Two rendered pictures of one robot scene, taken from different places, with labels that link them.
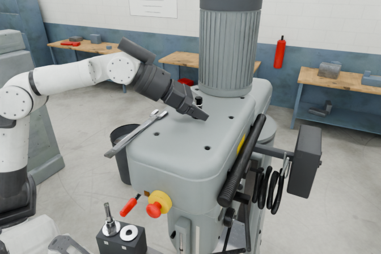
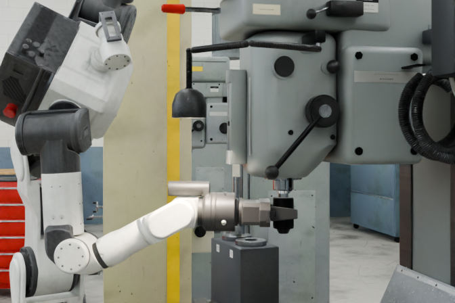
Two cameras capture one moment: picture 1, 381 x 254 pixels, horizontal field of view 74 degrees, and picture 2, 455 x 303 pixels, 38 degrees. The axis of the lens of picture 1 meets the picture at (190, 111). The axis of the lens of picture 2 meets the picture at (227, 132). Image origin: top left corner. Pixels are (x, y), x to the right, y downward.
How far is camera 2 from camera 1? 1.45 m
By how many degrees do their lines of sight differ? 57
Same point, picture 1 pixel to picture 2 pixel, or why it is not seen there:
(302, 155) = not seen: outside the picture
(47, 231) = not seen: hidden behind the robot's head
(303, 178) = (442, 24)
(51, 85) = not seen: outside the picture
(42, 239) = not seen: hidden behind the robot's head
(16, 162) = not seen: outside the picture
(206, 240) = (258, 109)
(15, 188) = (114, 0)
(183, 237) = (229, 91)
